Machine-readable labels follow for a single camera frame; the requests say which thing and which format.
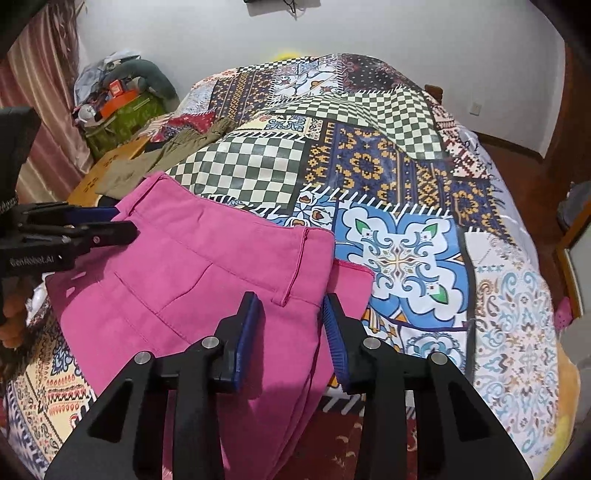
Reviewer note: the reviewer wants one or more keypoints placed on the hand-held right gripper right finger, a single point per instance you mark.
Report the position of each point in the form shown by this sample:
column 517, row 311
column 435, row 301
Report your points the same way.
column 334, row 346

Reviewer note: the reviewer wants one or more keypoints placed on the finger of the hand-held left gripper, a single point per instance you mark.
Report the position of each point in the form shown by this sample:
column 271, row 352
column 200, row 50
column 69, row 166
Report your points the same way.
column 92, row 214
column 106, row 234

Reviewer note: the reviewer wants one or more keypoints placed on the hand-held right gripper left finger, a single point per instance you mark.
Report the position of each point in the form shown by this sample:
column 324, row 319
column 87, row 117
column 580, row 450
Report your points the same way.
column 244, row 341

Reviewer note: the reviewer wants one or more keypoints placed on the pink pants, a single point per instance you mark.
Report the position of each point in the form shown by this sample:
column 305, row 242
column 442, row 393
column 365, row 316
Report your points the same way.
column 184, row 277

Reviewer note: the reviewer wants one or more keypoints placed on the olive green pants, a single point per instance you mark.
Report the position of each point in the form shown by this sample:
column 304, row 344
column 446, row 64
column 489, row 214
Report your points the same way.
column 184, row 143

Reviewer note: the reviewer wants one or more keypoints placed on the person's left hand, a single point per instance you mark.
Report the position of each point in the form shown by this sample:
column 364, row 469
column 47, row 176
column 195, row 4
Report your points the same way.
column 11, row 327

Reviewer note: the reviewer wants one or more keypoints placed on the wooden lap desk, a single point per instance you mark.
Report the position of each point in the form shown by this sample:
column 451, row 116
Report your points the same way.
column 92, row 180

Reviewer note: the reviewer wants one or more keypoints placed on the green bag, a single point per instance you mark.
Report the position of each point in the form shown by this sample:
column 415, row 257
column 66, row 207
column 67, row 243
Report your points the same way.
column 129, row 115

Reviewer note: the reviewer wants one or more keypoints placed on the orange box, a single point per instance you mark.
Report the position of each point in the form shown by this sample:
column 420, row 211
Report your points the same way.
column 120, row 99

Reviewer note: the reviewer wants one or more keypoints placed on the striped pink curtain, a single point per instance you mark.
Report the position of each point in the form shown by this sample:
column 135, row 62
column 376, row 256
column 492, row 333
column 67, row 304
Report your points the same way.
column 46, row 92

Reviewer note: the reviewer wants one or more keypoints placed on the pile of clothes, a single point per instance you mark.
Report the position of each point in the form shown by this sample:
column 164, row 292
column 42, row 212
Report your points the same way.
column 92, row 74

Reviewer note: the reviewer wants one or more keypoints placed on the grey pillow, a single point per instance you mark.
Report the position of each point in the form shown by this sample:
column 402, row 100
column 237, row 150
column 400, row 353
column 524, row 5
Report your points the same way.
column 157, row 76

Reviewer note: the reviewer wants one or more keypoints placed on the patchwork printed blanket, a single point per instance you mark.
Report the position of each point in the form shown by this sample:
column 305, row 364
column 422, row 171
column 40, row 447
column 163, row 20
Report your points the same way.
column 392, row 184

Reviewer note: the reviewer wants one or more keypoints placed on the pink slipper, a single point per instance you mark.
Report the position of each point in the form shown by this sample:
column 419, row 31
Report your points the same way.
column 563, row 314

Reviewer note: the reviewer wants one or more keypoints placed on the yellow curved object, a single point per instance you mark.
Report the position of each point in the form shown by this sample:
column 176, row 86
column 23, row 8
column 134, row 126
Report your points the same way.
column 284, row 56

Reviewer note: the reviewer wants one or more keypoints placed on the grey bag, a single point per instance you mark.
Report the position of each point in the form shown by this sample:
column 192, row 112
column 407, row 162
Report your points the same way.
column 575, row 207

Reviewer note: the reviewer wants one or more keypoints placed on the wooden bed post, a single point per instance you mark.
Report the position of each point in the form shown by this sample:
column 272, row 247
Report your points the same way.
column 434, row 92

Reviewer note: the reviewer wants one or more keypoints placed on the small black wall monitor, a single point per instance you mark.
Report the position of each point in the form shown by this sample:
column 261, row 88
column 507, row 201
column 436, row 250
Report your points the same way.
column 263, row 1

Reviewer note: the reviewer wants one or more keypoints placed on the white wall socket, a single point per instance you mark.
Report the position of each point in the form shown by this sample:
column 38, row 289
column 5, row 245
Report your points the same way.
column 475, row 109

